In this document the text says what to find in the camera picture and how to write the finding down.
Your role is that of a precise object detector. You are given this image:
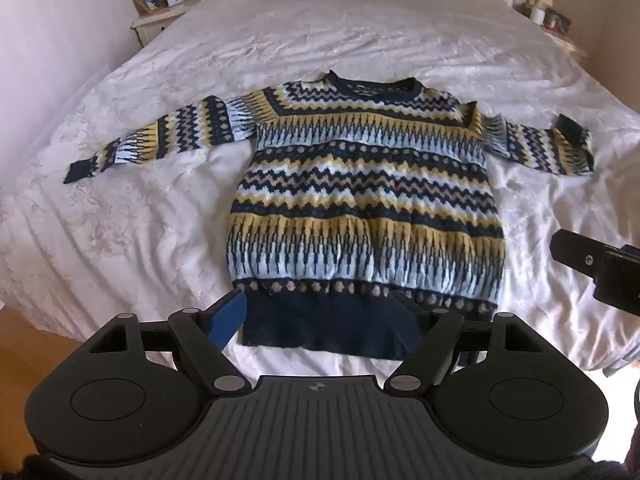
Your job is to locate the dark photo frame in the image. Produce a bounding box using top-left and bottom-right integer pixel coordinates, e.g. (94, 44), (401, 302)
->
(543, 7), (572, 32)

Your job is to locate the navy yellow patterned knit sweater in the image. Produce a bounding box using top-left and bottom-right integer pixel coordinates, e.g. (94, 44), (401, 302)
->
(64, 71), (596, 362)

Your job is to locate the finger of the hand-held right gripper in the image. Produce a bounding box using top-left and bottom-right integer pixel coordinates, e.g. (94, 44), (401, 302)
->
(550, 229), (608, 278)

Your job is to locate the white floral bed cover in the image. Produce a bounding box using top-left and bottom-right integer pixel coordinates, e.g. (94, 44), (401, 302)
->
(0, 0), (640, 378)

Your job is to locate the cream nightstand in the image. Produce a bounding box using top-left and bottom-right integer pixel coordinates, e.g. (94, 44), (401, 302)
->
(131, 0), (201, 49)
(515, 10), (589, 59)

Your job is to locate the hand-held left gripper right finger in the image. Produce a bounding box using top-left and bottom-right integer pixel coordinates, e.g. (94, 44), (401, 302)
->
(387, 290), (546, 395)

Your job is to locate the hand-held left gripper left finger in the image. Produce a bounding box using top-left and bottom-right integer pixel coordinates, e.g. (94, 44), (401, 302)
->
(84, 290), (249, 395)

